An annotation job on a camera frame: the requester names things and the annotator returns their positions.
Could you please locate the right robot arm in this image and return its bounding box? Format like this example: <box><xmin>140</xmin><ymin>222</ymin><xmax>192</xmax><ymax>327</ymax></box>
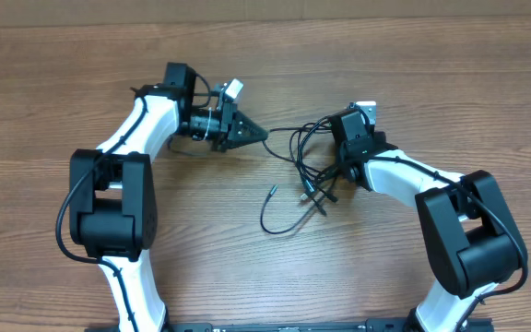
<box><xmin>329</xmin><ymin>102</ymin><xmax>528</xmax><ymax>331</ymax></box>

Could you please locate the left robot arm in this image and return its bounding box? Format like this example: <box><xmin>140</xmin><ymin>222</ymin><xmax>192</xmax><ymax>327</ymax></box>
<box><xmin>57</xmin><ymin>63</ymin><xmax>268</xmax><ymax>331</ymax></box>

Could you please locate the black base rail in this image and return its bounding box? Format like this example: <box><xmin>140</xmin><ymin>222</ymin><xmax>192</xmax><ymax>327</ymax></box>
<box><xmin>85</xmin><ymin>316</ymin><xmax>495</xmax><ymax>332</ymax></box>

